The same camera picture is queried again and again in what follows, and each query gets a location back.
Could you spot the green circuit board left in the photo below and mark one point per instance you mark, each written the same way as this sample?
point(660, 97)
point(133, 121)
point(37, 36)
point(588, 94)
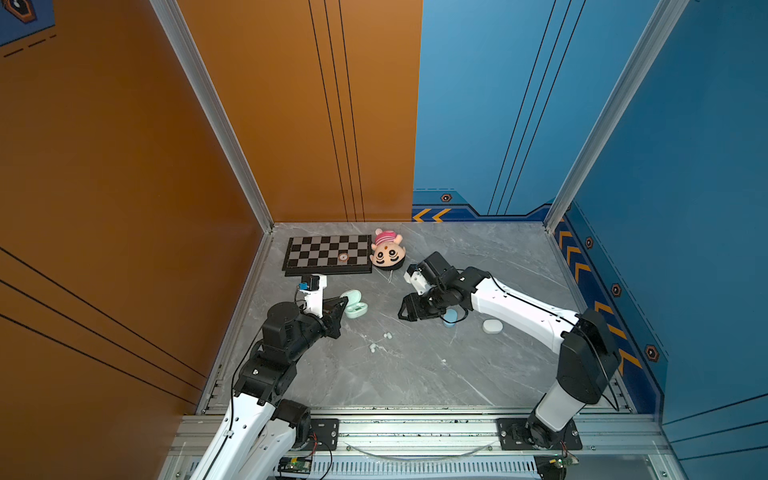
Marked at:
point(294, 465)

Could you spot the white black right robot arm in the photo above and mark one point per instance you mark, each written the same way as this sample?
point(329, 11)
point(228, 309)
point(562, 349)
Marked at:
point(588, 357)

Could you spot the mint green charging case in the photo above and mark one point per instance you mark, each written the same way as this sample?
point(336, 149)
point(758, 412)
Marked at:
point(355, 307)

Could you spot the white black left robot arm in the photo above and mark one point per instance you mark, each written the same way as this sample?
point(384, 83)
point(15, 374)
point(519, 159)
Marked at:
point(260, 426)

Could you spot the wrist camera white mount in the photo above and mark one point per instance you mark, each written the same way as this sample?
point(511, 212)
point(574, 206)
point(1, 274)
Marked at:
point(416, 279)
point(311, 287)

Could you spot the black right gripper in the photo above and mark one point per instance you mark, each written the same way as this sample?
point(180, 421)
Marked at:
point(412, 310)

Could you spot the aluminium corner post right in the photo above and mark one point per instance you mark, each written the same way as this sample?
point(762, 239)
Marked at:
point(654, 36)

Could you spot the pink plush doll head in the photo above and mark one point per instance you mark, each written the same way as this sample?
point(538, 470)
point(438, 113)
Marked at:
point(388, 253)

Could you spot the black folding chess board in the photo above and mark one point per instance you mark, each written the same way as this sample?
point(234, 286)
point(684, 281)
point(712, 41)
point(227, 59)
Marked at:
point(319, 255)

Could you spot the aluminium corner post left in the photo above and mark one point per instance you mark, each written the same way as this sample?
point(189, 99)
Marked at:
point(175, 27)

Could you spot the green circuit board right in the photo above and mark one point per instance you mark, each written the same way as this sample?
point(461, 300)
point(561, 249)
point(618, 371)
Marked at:
point(563, 461)

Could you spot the white earbud charging case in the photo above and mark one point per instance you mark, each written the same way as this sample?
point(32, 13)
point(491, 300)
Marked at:
point(492, 326)

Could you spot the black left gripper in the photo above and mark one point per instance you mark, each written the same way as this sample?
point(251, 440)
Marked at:
point(331, 320)

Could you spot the green circuit board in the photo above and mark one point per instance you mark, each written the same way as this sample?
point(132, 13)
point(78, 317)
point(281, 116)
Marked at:
point(294, 465)
point(563, 461)

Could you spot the aluminium corner post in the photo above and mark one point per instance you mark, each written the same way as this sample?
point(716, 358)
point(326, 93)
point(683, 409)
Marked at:
point(175, 27)
point(654, 36)

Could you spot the light blue charging case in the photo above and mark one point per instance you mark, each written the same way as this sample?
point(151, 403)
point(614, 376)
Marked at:
point(450, 318)

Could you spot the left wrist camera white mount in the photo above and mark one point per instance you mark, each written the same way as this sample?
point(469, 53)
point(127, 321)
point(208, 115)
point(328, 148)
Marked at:
point(311, 287)

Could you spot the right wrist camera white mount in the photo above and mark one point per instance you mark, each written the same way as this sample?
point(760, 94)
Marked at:
point(416, 279)

